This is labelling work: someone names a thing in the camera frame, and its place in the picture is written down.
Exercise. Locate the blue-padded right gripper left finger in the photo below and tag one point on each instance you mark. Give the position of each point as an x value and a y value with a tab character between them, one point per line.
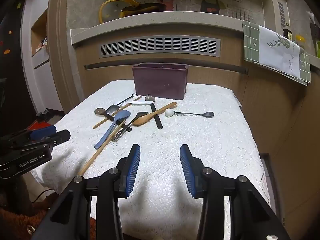
117	182

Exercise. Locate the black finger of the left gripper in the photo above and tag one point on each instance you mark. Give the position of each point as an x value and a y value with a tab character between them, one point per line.
52	139

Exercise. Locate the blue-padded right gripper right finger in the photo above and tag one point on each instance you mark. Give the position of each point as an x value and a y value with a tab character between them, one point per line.
204	182

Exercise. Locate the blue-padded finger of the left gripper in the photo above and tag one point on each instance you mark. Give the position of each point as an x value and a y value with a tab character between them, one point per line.
29	135

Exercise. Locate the long wooden chopstick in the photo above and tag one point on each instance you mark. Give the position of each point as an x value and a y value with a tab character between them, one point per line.
100	149

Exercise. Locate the blue plastic spoon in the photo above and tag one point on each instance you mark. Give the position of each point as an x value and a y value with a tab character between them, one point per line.
122	115

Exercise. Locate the light wooden spoon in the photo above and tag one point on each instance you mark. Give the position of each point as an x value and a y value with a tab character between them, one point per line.
144	119

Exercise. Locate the dark metal spoon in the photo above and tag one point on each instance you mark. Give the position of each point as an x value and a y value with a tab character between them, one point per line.
120	133

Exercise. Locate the white ball-handle metal spoon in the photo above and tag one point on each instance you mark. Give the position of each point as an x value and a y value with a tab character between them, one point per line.
170	112

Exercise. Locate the white plastic spoon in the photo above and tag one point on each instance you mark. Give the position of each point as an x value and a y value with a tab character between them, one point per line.
140	103

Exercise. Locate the white textured table cloth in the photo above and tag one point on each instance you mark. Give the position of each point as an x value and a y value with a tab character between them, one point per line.
160	204

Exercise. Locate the dark purple utensil bin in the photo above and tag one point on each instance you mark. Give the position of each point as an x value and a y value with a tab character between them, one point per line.
162	80

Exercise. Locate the beige stone countertop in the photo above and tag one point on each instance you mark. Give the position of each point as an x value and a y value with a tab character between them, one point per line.
166	18

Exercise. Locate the grey ventilation grille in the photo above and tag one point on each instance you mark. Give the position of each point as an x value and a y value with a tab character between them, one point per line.
176	44

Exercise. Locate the green white deer towel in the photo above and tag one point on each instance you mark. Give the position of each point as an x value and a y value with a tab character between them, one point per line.
273	51

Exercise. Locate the small grey spoon black handle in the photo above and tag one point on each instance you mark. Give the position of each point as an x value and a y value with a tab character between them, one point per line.
102	111

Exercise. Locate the steel spoon wire loop handle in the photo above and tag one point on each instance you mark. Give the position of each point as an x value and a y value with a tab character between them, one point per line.
113	108

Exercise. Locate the black pan yellow handle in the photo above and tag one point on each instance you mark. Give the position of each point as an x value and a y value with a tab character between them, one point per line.
136	8

